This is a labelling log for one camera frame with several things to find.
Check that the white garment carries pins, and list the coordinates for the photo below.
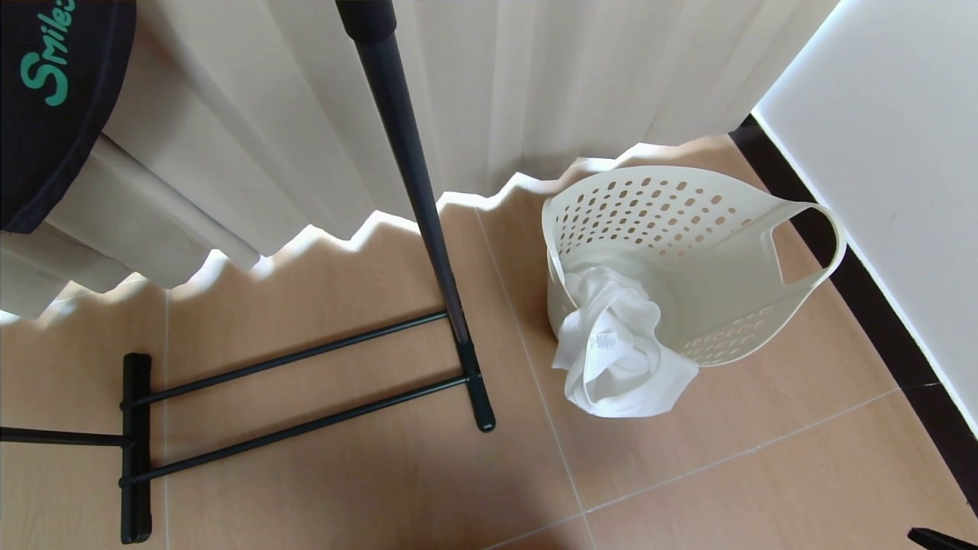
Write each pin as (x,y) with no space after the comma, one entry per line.
(619,359)

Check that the black shorts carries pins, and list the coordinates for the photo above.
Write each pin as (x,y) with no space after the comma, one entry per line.
(46,153)

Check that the black clothes rack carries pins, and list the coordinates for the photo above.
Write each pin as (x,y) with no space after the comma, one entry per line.
(405,153)

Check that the white laundry basket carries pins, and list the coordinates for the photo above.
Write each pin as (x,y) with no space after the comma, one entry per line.
(718,298)

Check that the beige curtain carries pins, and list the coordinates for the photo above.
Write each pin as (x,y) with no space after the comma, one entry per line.
(535,76)

